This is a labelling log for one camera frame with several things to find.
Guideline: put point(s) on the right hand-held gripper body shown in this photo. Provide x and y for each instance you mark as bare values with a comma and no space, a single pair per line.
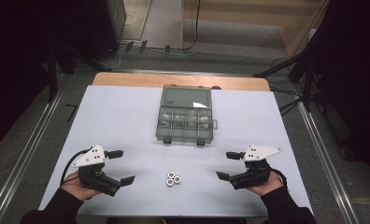
257,153

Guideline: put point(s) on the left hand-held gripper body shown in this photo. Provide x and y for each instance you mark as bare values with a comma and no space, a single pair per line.
91,157

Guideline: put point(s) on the silver hex nut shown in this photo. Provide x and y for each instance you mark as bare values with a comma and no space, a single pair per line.
170,182
171,174
177,179

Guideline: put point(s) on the grey clear compartment box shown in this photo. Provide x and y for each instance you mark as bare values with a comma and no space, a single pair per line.
186,102

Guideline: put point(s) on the person's left hand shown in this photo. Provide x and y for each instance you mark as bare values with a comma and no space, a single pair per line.
74,186

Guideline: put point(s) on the person's right hand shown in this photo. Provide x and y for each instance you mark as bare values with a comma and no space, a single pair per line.
268,186

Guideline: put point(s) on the black tripod stand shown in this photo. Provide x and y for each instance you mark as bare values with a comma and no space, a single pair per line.
307,81

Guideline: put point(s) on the black power plug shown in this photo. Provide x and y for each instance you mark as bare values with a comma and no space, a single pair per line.
143,46
167,48
129,46

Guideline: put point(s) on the dark cabinet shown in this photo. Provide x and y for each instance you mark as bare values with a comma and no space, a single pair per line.
102,25

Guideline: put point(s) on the beige wooden panel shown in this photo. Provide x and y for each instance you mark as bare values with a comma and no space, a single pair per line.
251,12

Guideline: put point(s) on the metal floor rail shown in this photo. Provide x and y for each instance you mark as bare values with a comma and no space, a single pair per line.
27,149
326,161

